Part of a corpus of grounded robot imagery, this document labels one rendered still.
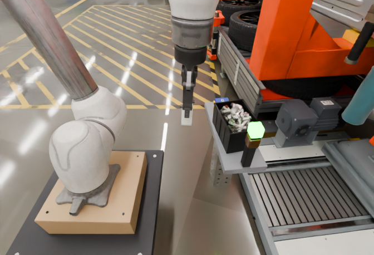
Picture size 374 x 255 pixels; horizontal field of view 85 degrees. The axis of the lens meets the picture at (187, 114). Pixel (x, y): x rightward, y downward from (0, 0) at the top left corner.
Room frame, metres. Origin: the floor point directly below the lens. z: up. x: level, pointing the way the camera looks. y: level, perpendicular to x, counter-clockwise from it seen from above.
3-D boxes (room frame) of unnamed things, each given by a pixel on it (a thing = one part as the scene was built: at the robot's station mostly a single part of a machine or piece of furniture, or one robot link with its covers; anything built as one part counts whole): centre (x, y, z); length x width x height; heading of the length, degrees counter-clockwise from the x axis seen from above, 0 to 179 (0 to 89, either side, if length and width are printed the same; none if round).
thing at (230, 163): (0.67, -0.20, 0.44); 0.43 x 0.17 x 0.03; 6
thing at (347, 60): (0.74, -0.64, 0.83); 0.04 x 0.04 x 0.16
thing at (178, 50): (0.45, -0.01, 0.89); 0.08 x 0.07 x 0.09; 177
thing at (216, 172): (0.70, -0.20, 0.21); 0.10 x 0.10 x 0.42; 6
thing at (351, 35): (1.12, -0.97, 0.71); 0.14 x 0.14 x 0.05; 6
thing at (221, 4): (2.97, -0.69, 0.39); 0.66 x 0.66 x 0.24
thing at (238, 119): (0.64, -0.21, 0.51); 0.20 x 0.14 x 0.13; 12
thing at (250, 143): (0.48, -0.23, 0.59); 0.04 x 0.04 x 0.04; 6
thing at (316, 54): (1.10, -0.80, 0.69); 0.52 x 0.17 x 0.35; 96
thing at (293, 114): (0.90, -0.76, 0.26); 0.42 x 0.18 x 0.35; 96
